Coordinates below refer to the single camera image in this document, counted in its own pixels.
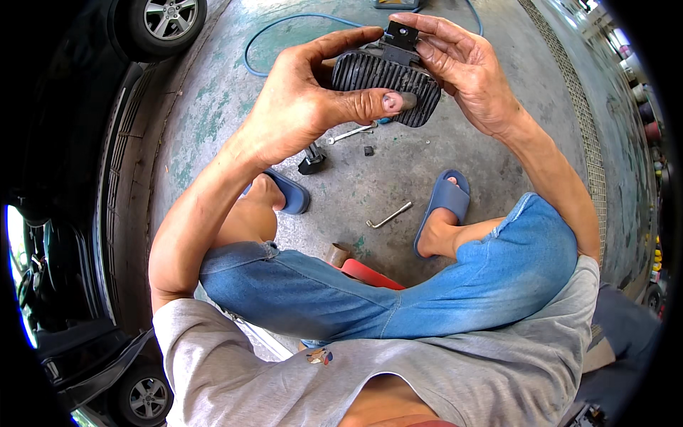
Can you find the person's right hand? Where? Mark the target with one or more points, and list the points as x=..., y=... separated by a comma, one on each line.
x=469, y=74

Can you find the person's body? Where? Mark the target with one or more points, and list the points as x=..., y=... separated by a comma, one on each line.
x=427, y=373

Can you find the cluttered row of containers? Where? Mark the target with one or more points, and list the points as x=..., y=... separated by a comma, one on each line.
x=648, y=106

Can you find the red metal jack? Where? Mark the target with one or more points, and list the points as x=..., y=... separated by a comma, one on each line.
x=368, y=275

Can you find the silver combination wrench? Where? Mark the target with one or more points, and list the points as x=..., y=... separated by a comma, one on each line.
x=349, y=133

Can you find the metal floor drain grate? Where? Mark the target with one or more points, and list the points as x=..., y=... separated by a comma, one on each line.
x=584, y=123

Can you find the brown cardboard piece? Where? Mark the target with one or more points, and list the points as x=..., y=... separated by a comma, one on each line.
x=600, y=355

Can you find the black ribbed rubber pedal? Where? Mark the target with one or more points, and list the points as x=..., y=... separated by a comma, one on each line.
x=384, y=80

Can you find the black metal bracket part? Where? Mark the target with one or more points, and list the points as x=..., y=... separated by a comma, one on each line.
x=312, y=160

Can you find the dark blue cloth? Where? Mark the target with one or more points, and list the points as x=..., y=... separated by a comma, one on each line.
x=624, y=331

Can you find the person's left hand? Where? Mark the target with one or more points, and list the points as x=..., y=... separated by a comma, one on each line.
x=288, y=106

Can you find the black car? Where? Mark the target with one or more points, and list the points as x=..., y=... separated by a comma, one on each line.
x=80, y=213

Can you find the silver bent socket wrench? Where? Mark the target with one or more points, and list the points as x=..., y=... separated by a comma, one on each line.
x=389, y=216

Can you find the grey tool box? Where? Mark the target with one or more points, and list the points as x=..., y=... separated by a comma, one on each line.
x=396, y=3

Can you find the person's legs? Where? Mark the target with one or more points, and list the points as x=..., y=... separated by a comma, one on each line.
x=480, y=277

